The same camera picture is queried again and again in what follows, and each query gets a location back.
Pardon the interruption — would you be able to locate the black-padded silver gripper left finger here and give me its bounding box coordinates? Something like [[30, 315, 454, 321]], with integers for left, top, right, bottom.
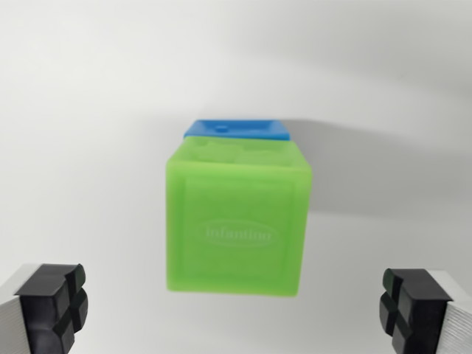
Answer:
[[0, 262, 90, 354]]

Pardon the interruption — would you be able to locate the green soft toy cube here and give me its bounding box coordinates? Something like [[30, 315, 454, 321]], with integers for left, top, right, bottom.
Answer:
[[164, 136, 314, 297]]

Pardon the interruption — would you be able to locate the blue soft toy cube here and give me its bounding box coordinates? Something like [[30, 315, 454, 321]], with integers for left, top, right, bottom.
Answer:
[[183, 118, 293, 142]]

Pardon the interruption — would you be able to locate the black-padded silver gripper right finger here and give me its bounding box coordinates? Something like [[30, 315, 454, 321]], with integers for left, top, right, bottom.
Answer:
[[378, 267, 472, 354]]

